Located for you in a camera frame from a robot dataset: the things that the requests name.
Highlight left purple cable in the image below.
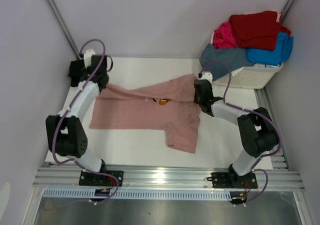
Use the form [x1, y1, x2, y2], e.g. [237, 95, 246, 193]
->
[50, 38, 120, 206]

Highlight purple cable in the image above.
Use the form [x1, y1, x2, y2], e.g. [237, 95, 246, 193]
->
[199, 60, 283, 206]
[50, 38, 120, 206]

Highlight dark red t shirt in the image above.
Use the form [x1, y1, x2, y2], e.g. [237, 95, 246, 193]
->
[229, 10, 291, 51]

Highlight bright blue t shirt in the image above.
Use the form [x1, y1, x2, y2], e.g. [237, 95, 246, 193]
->
[245, 31, 294, 66]

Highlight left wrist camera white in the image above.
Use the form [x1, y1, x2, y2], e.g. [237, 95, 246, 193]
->
[82, 49, 96, 68]

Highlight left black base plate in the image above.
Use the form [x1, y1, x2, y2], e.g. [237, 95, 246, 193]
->
[78, 170, 124, 187]

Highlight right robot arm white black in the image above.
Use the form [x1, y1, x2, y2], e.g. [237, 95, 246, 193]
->
[194, 79, 280, 188]

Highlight white t shirt in basket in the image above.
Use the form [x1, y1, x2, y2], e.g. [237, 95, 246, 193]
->
[254, 62, 284, 69]

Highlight folded black t shirt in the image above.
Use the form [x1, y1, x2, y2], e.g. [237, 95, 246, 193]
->
[68, 59, 85, 87]

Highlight grey blue t shirt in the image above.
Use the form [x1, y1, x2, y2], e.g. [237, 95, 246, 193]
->
[199, 43, 255, 81]

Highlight white laundry basket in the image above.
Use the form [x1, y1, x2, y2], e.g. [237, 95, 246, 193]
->
[229, 63, 284, 89]

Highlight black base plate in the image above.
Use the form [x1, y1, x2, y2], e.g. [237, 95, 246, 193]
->
[78, 170, 124, 187]
[206, 172, 258, 189]

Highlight white slotted cable duct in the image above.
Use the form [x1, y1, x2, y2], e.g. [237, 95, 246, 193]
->
[42, 188, 232, 201]

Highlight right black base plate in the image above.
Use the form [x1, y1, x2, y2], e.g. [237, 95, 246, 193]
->
[206, 172, 258, 189]

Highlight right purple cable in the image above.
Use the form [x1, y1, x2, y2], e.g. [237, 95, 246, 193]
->
[199, 60, 283, 206]

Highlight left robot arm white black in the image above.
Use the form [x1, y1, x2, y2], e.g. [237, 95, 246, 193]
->
[45, 54, 114, 186]

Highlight magenta t shirt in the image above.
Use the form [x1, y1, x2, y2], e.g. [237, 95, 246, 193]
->
[212, 21, 240, 49]

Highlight pink t shirt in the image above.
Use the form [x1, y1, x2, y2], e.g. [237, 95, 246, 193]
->
[89, 74, 201, 154]

